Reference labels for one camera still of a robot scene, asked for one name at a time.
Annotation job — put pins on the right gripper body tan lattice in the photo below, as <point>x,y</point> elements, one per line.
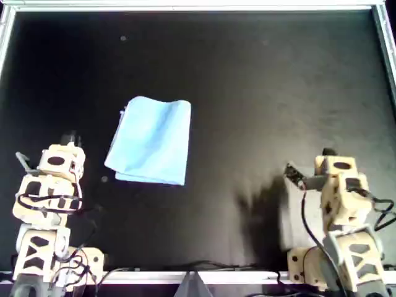
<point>343,204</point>

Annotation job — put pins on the left gripper body tan lattice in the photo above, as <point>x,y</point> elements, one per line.
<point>37,218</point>

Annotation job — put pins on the aluminium table frame rail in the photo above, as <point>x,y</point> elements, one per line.
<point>148,278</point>
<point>185,7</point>
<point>386,46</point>
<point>4,37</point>

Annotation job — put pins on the light blue microfibre cloth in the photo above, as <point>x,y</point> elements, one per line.
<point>148,145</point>

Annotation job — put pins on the grey right camera bracket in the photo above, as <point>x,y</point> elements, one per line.
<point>314,182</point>

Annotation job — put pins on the grey triangular camera mount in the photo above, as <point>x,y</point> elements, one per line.
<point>191,287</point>

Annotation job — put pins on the right gripper finger tan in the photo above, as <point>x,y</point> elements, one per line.
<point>318,164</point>
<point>331,161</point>

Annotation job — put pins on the left gripper finger tan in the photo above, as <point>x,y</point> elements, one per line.
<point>81,161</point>
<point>58,150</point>

